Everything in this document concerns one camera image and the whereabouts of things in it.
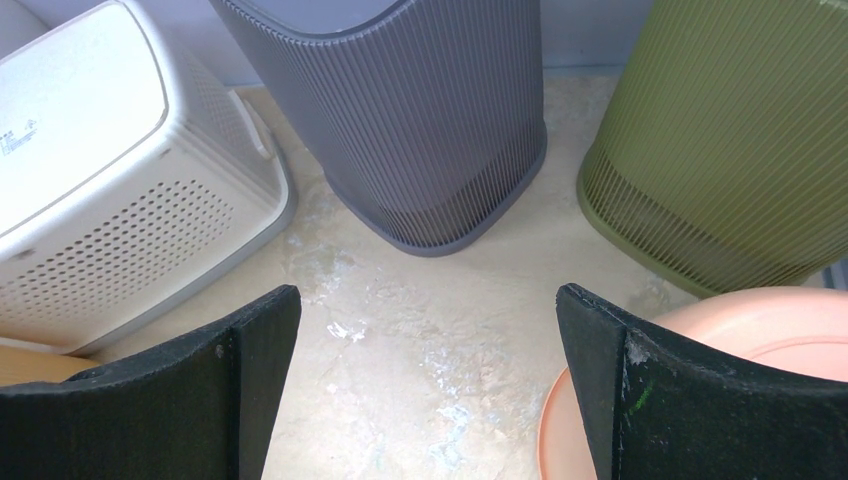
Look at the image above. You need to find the white plastic basket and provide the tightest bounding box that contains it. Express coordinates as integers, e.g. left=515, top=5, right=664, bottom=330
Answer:
left=1, top=1, right=297, bottom=354

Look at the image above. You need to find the grey plastic basket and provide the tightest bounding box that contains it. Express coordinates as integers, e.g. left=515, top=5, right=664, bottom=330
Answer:
left=213, top=0, right=547, bottom=257

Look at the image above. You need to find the yellow plastic basket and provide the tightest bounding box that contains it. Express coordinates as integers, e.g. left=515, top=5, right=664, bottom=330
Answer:
left=1, top=346, right=99, bottom=387

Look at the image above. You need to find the white mini drawer cabinet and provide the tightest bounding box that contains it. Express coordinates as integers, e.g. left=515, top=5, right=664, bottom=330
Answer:
left=0, top=0, right=50, bottom=58

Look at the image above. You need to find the orange plastic basin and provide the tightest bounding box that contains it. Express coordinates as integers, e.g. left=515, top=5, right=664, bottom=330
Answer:
left=536, top=286, right=848, bottom=480

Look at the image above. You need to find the green plastic basket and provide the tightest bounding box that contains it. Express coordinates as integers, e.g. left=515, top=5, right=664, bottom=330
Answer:
left=577, top=1, right=847, bottom=298

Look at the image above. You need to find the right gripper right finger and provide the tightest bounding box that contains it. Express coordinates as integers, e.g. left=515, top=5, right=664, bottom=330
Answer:
left=555, top=283, right=848, bottom=480

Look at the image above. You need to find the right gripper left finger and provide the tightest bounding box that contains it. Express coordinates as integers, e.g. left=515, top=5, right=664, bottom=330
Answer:
left=1, top=285, right=302, bottom=479

